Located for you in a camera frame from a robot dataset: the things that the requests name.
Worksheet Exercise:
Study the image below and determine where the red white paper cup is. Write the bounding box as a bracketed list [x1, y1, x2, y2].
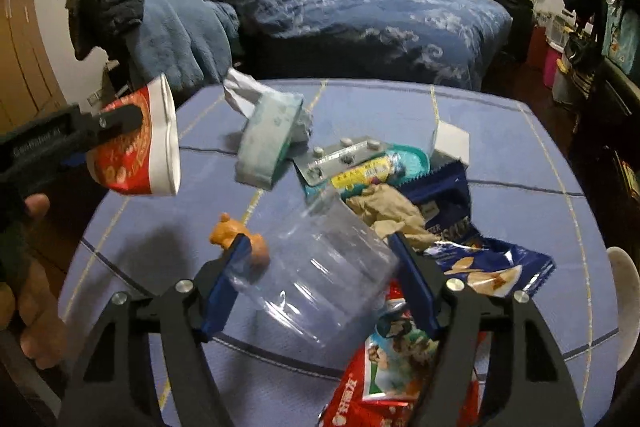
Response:
[87, 75, 181, 196]

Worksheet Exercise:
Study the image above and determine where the orange bear toy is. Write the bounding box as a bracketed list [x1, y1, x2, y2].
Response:
[209, 212, 270, 267]

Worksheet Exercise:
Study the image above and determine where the clear plastic bottle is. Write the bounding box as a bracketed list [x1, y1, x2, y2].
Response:
[226, 188, 399, 348]

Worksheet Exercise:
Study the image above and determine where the white pink trash bin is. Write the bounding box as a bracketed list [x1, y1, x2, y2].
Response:
[606, 246, 640, 371]

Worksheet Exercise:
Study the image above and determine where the person's left hand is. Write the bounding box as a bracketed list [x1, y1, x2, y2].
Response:
[1, 194, 67, 369]

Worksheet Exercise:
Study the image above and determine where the wooden wardrobe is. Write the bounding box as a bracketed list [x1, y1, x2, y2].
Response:
[0, 0, 66, 132]

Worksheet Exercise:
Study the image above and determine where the blue snack wrapper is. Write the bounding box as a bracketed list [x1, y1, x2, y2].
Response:
[397, 160, 555, 298]

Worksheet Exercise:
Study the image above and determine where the red snack wrapper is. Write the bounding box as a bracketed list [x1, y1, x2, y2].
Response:
[316, 278, 490, 427]

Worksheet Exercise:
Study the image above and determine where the light blue fleece blanket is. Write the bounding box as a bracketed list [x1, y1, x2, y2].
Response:
[125, 0, 240, 94]

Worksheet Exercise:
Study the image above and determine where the blue checked tablecloth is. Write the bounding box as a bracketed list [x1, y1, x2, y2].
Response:
[58, 79, 618, 426]

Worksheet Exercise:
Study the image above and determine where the crumpled white paper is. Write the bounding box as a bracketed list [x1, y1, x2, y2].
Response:
[222, 67, 272, 119]

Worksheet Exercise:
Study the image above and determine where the crumpled beige tissue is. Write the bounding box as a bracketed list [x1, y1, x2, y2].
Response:
[346, 184, 442, 251]

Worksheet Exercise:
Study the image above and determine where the small white box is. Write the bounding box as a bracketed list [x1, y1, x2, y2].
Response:
[430, 120, 470, 169]

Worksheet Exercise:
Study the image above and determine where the teal yellow labelled tube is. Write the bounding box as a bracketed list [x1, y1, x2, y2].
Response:
[303, 144, 431, 199]

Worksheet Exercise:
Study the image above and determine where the dark wooden cabinet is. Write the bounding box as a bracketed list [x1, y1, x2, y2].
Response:
[570, 58, 639, 262]

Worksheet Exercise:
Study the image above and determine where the silver pill blister pack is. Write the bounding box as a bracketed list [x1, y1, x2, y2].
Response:
[291, 135, 390, 186]

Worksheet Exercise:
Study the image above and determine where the blue patterned duvet bed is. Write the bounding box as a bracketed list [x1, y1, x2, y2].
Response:
[222, 0, 512, 91]

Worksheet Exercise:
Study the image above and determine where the black suitcase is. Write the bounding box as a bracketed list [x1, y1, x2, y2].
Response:
[495, 0, 534, 63]

